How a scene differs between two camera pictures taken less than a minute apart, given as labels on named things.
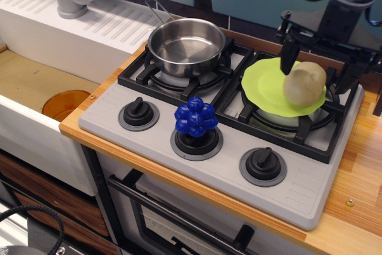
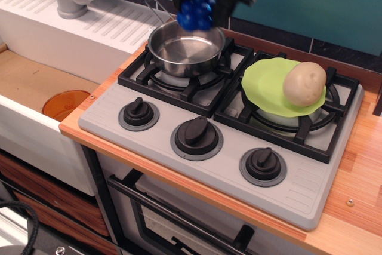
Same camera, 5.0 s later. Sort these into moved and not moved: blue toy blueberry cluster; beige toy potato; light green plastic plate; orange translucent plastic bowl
Moved: blue toy blueberry cluster
Not moved: beige toy potato; orange translucent plastic bowl; light green plastic plate
